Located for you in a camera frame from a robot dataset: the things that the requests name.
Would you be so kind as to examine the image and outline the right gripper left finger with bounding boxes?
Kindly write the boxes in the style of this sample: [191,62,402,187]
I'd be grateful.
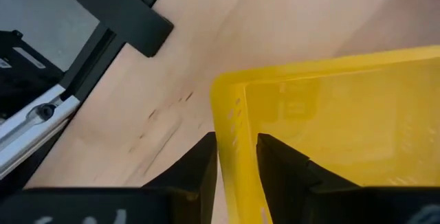
[142,131,219,224]

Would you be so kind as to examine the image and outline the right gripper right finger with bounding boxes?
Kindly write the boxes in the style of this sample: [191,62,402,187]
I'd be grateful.
[256,133,362,224]

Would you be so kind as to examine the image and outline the yellow block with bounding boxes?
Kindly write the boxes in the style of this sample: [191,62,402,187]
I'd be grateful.
[209,44,440,224]

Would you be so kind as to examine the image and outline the black box with labels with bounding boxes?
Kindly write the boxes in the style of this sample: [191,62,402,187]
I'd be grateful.
[0,30,65,120]

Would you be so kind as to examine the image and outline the silver aluminium rail piece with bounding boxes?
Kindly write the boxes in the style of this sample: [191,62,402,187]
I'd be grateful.
[0,83,80,180]

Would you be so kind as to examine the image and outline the black table edge bracket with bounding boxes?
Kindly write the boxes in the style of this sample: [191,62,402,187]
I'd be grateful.
[71,0,175,58]

